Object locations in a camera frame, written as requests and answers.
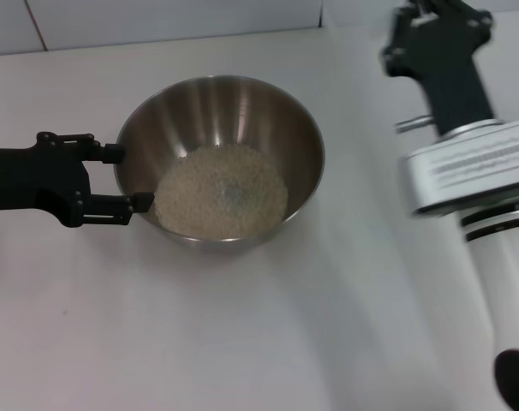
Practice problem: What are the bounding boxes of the white rice grains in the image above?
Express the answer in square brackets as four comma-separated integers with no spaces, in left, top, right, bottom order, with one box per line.
[154,144,289,240]

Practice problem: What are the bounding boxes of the right wrist cable connector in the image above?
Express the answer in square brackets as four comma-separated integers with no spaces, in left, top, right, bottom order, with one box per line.
[395,115,436,133]

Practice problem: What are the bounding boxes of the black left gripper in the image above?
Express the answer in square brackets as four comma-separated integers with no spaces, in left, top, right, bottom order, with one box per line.
[0,131,155,229]

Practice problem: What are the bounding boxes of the stainless steel mixing bowl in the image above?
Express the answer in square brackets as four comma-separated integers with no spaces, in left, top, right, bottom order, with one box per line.
[113,74,327,253]

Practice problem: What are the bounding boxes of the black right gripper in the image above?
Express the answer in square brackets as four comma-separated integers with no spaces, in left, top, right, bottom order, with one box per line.
[379,0,501,136]

